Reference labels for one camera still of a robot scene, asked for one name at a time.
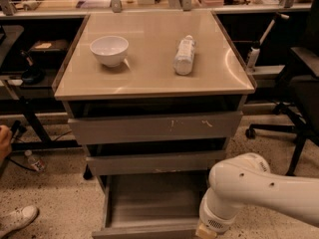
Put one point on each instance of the beige robot end tip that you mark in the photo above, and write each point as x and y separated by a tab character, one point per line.
215	221

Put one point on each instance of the grey bottom drawer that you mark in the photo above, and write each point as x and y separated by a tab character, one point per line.
152	206

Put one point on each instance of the grey drawer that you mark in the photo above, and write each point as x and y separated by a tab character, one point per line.
155	127
152	206
154	163

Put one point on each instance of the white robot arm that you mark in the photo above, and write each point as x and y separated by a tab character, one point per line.
247	180

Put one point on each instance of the grey middle drawer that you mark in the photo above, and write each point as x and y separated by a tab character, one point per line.
154	163

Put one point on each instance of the grey drawer cabinet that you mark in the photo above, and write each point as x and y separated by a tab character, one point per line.
146	84

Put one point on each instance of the grey top drawer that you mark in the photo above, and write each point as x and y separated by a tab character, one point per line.
155	127

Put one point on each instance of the person hand at left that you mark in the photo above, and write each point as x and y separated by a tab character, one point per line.
5	142

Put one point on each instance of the black office chair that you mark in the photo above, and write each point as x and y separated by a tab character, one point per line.
300	81

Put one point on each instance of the white plastic bottle lying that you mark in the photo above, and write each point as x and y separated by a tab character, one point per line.
184	56

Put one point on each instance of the water bottle on floor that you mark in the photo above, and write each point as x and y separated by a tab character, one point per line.
35	161

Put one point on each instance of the white sneaker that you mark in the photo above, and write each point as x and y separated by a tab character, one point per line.
17	219

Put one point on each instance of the white bowl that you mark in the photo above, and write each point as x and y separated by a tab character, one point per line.
110	50

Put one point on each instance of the black round device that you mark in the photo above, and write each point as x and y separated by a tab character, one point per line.
33	74

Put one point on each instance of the black box with label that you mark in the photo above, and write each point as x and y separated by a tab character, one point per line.
52	50

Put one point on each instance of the black desk frame left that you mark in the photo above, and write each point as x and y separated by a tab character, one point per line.
9	36

